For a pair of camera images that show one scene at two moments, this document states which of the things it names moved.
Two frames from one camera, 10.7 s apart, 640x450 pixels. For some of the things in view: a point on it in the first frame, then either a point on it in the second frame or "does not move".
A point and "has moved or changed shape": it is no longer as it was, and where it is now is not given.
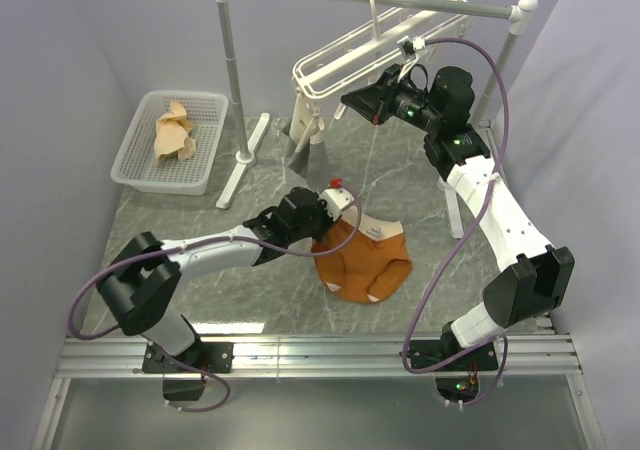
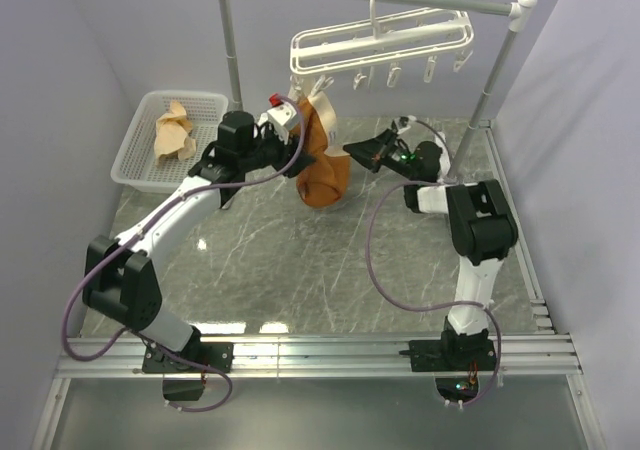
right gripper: [376, 101] to [374, 152]
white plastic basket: [135, 164] does not move
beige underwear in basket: [174, 134] does not move
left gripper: [328, 220] to [289, 153]
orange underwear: [374, 265] to [325, 182]
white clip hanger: [390, 41] has moved or changed shape
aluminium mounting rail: [536, 355] does not move
